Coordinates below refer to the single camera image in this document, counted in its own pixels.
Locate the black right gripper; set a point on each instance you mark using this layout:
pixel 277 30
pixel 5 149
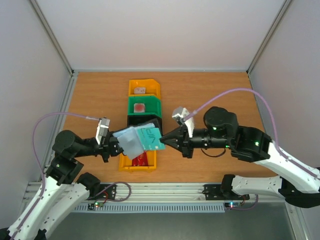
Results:
pixel 185 143

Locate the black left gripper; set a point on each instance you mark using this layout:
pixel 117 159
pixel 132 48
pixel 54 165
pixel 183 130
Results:
pixel 110 144

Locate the teal credit card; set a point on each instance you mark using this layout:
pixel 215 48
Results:
pixel 150 139

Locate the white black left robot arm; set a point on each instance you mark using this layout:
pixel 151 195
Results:
pixel 62 188

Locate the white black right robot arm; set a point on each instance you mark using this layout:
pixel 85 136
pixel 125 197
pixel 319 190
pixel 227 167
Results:
pixel 295 182

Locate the red card in bin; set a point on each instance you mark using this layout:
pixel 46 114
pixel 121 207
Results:
pixel 141 160

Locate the white red-circle cards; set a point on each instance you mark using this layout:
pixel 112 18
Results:
pixel 139 108

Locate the beige patterned cards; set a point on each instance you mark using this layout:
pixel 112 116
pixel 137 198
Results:
pixel 139 90

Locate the near yellow plastic bin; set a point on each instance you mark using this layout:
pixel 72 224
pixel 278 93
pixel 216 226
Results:
pixel 125 163

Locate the yellow plastic bin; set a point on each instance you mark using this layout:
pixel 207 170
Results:
pixel 125 163
pixel 153 88

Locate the black plastic bin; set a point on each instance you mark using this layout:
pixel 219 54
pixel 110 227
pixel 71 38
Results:
pixel 134 120

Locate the green plastic bin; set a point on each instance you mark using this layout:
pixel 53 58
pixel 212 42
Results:
pixel 152 104

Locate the far yellow plastic bin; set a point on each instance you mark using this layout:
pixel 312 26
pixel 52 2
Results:
pixel 153 88

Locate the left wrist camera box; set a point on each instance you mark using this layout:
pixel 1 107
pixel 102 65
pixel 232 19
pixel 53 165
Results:
pixel 102 129

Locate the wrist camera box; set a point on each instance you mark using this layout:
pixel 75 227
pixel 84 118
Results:
pixel 102 129
pixel 179 115

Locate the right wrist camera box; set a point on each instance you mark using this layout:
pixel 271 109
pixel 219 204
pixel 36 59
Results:
pixel 179 115

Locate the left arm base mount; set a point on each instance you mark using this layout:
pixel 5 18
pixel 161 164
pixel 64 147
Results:
pixel 105 191

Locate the aluminium front rail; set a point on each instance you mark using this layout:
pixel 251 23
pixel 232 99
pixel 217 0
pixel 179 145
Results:
pixel 158 193

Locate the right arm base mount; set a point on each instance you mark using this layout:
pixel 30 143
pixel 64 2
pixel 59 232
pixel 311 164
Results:
pixel 213 192

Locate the slotted grey cable duct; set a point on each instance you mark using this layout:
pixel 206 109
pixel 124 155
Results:
pixel 136 208

